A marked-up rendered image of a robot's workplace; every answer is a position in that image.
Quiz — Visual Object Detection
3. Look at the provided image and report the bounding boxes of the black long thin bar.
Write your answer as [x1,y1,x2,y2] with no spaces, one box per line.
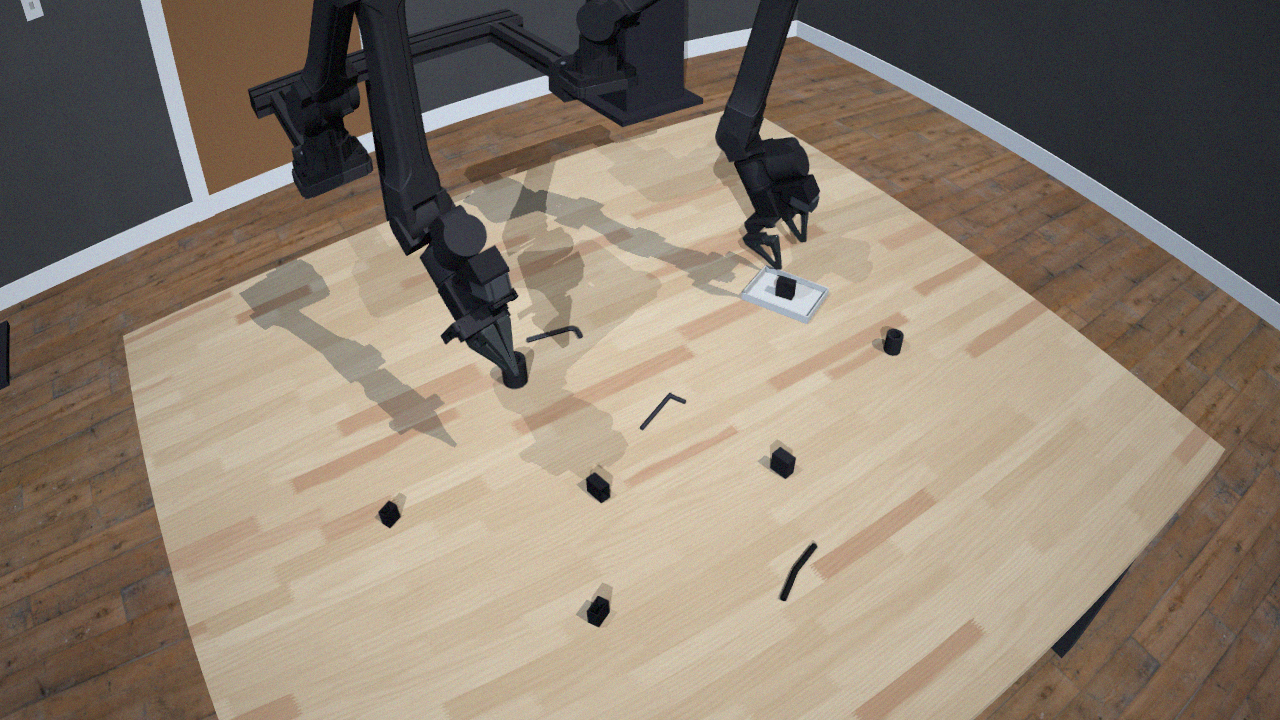
[640,393,686,430]

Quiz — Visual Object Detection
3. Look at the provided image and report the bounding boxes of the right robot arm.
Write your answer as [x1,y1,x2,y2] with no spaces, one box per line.
[285,0,512,322]

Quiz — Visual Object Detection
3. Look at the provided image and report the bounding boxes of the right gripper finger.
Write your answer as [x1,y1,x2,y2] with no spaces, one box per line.
[493,314,518,374]
[467,324,518,379]

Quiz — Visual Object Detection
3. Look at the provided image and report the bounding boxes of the dark grey cylinder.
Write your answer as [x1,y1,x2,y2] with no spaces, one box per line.
[884,329,904,356]

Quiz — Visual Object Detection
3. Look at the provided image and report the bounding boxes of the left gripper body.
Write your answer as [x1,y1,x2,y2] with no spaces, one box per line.
[742,183,800,242]

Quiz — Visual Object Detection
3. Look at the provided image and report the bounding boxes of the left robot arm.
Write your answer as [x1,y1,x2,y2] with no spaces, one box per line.
[561,0,820,217]

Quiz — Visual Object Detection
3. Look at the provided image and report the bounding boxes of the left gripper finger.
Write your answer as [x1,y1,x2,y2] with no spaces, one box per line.
[744,234,782,270]
[785,210,809,242]

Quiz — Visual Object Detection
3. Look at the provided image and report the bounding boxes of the black hollow cylinder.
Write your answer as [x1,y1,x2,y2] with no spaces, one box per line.
[502,351,529,389]

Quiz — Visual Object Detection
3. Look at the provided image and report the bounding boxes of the dark grey allen key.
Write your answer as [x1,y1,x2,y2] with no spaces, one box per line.
[526,325,582,343]

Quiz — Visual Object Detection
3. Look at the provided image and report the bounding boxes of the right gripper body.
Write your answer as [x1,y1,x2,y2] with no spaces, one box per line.
[442,288,518,345]

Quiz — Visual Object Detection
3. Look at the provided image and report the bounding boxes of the black cylindrical rod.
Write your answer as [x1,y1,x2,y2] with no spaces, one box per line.
[780,543,818,601]

